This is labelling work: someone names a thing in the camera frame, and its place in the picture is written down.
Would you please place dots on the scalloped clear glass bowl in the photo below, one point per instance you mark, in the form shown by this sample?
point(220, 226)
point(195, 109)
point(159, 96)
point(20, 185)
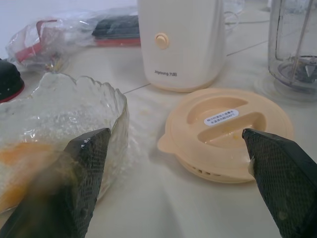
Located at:
point(74, 104)

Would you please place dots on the black bundle with red base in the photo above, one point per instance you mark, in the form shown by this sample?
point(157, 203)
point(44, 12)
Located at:
point(10, 77)

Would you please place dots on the clear plastic bag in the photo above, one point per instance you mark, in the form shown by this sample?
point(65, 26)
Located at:
point(22, 39)

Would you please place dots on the cream blender base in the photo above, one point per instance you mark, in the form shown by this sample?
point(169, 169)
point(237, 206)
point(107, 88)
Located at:
point(183, 62)

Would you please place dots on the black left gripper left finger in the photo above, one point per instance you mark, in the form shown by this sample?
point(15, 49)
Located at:
point(79, 178)

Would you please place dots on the clear blender jar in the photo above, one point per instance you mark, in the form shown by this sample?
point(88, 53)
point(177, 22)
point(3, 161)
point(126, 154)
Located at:
point(284, 37)

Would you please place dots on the red plastic frame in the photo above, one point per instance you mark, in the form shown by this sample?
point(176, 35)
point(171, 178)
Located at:
point(24, 53)

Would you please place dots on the black and red flat case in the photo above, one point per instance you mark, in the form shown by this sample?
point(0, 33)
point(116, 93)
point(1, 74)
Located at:
point(116, 27)

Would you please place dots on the cream blender lid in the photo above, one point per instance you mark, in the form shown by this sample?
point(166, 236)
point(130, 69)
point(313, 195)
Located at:
point(183, 129)

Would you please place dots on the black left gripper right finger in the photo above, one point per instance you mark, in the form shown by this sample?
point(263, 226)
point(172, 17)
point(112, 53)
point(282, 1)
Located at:
point(284, 178)

